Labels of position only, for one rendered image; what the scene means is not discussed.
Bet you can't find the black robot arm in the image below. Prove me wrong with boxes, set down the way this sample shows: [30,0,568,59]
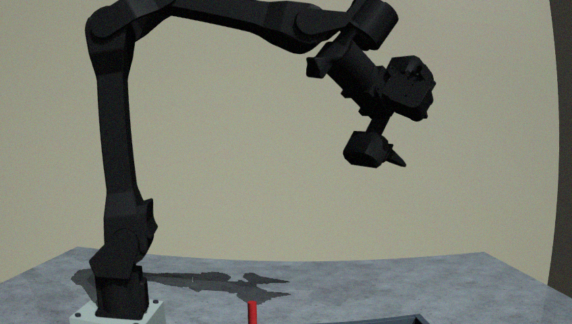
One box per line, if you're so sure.
[85,0,436,321]

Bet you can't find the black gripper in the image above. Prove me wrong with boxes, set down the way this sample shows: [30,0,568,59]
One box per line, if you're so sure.
[341,55,423,168]

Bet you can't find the red peg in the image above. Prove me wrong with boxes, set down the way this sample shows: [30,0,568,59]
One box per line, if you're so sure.
[248,301,257,324]

